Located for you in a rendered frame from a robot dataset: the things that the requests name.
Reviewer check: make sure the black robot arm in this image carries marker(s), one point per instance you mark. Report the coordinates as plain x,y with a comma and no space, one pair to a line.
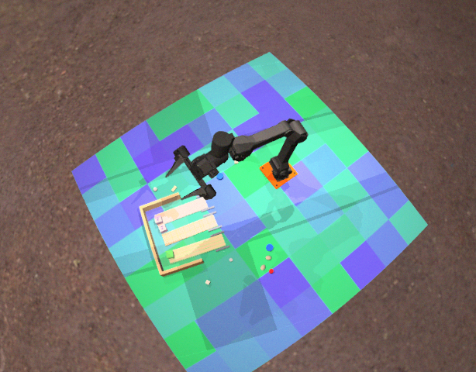
241,147

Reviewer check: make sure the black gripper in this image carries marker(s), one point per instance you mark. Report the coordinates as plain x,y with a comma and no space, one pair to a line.
181,156

